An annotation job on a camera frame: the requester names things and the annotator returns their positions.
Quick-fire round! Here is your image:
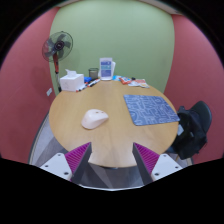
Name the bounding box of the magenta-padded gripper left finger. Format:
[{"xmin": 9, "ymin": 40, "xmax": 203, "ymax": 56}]
[{"xmin": 39, "ymin": 141, "xmax": 93, "ymax": 186}]

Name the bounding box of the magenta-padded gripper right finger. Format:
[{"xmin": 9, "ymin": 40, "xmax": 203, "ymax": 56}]
[{"xmin": 132, "ymin": 142, "xmax": 184, "ymax": 186}]

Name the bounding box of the cream computer mouse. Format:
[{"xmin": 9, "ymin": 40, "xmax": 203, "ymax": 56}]
[{"xmin": 80, "ymin": 108, "xmax": 110, "ymax": 131}]

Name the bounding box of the blue patterned mouse pad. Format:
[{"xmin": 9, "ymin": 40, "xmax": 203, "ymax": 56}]
[{"xmin": 123, "ymin": 94, "xmax": 181, "ymax": 127}]

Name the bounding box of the black bag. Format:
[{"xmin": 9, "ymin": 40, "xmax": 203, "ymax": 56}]
[{"xmin": 173, "ymin": 105, "xmax": 208, "ymax": 160}]

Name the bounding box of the whiteboard marker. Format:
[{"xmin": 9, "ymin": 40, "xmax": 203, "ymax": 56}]
[
  {"xmin": 87, "ymin": 78, "xmax": 101, "ymax": 88},
  {"xmin": 75, "ymin": 83, "xmax": 90, "ymax": 93}
]

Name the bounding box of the black office chair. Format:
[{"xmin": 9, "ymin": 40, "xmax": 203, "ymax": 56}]
[{"xmin": 166, "ymin": 100, "xmax": 213, "ymax": 161}]

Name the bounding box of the orange and white snack packet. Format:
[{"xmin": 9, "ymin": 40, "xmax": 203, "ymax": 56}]
[{"xmin": 135, "ymin": 78, "xmax": 150, "ymax": 89}]

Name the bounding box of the white tissue box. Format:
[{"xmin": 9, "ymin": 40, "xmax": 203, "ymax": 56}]
[{"xmin": 59, "ymin": 68, "xmax": 85, "ymax": 93}]

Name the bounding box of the dark mesh pen cup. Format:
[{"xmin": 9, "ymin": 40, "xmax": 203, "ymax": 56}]
[{"xmin": 88, "ymin": 67, "xmax": 100, "ymax": 80}]

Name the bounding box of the acrylic sign stand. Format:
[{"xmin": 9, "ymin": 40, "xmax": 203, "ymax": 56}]
[{"xmin": 98, "ymin": 57, "xmax": 117, "ymax": 82}]

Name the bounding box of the standing electric fan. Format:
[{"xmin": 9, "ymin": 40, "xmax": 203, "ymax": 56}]
[{"xmin": 41, "ymin": 30, "xmax": 74, "ymax": 93}]

